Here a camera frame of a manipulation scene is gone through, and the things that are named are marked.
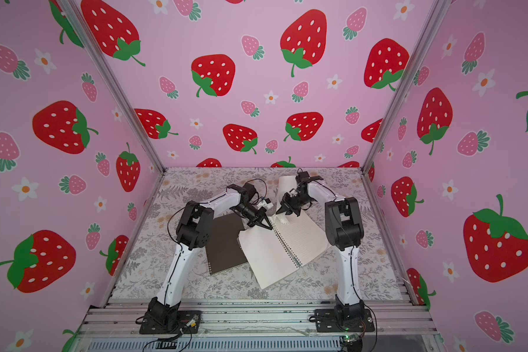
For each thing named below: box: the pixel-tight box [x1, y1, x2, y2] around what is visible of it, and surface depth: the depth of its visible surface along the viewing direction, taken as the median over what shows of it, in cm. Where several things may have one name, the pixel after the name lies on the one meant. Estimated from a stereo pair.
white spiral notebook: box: [238, 211, 332, 290], surface depth 92 cm
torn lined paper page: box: [278, 175, 297, 204], surface depth 103 cm
